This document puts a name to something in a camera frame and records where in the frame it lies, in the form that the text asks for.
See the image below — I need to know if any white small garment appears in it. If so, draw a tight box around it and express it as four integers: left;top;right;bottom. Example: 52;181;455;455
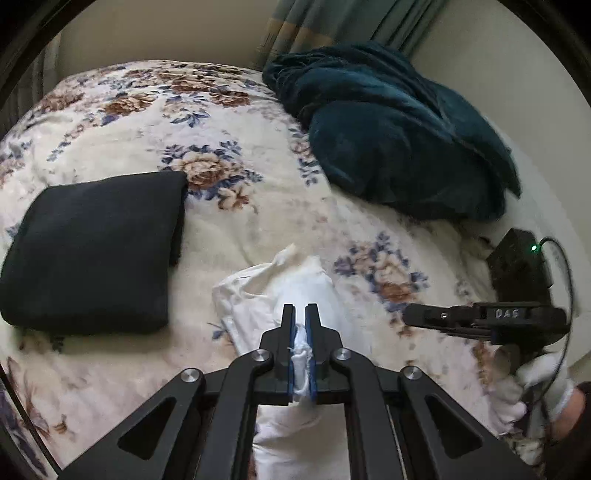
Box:
212;245;367;479

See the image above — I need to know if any white gloved right hand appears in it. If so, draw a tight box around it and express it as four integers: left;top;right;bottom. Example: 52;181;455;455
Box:
489;345;575;434

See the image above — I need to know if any folded black garment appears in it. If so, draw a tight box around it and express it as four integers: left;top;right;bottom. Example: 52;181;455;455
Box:
1;171;188;335

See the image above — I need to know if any dark teal plush blanket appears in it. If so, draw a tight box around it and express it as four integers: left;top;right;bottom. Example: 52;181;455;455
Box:
263;42;522;222

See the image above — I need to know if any floral plush bed blanket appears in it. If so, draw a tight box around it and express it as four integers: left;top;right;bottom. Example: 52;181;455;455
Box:
1;60;492;479

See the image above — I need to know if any teal striped curtain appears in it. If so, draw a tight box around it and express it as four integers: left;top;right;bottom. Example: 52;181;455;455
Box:
252;0;447;71

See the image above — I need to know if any black cable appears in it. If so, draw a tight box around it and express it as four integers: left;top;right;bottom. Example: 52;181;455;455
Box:
521;236;575;416

